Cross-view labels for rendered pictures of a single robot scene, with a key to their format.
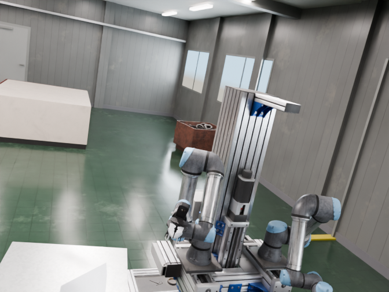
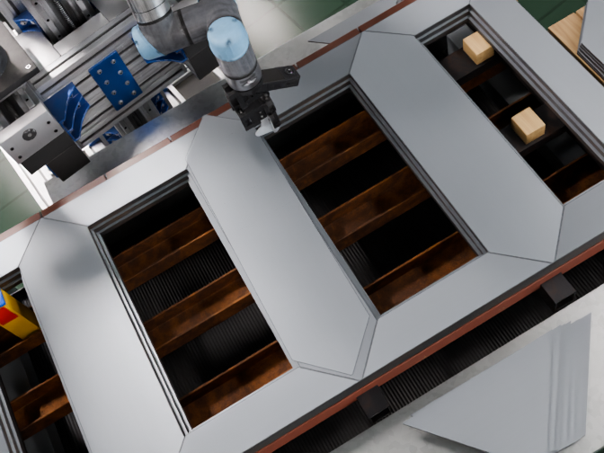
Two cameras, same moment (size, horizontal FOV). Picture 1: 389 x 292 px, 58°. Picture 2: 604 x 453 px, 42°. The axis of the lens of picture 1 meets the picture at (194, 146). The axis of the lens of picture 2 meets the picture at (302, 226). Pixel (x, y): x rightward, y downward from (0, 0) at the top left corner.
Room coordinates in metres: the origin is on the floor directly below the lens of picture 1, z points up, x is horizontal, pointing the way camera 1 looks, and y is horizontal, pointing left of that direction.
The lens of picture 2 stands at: (0.42, -0.87, 2.35)
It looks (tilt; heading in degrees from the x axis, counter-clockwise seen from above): 61 degrees down; 7
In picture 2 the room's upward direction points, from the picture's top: 25 degrees counter-clockwise
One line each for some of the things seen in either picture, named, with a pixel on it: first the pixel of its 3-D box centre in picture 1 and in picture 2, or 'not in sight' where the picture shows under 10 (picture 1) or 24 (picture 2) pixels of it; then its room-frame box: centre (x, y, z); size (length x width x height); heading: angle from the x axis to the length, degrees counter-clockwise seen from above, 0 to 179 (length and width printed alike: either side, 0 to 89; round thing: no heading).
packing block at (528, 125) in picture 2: not in sight; (528, 125); (1.35, -1.32, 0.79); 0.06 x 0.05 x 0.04; 14
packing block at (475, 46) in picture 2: not in sight; (478, 47); (1.60, -1.29, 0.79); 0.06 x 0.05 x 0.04; 14
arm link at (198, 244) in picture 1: (202, 232); not in sight; (1.83, -0.14, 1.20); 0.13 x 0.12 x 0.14; 87
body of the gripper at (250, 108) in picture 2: not in sight; (249, 96); (1.51, -0.75, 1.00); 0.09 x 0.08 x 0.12; 104
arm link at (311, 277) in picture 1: (312, 282); (212, 16); (1.62, -0.73, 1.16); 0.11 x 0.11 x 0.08; 2
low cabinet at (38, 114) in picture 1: (43, 111); not in sight; (7.48, 3.43, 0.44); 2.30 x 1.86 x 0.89; 21
